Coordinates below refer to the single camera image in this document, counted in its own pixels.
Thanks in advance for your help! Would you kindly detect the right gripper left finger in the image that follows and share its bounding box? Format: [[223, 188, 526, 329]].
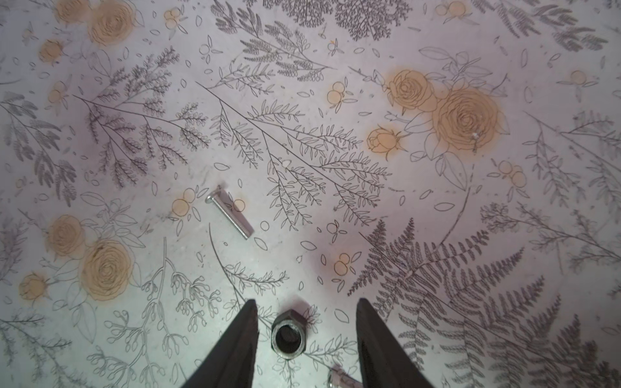
[[183, 299, 259, 388]]

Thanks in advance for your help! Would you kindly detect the black hex nut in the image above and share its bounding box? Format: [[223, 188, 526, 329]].
[[271, 310, 307, 360]]

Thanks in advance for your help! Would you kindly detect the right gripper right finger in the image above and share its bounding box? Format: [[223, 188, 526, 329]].
[[356, 298, 432, 388]]

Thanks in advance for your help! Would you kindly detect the silver screw pair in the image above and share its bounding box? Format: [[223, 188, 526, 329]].
[[326, 367, 363, 388]]

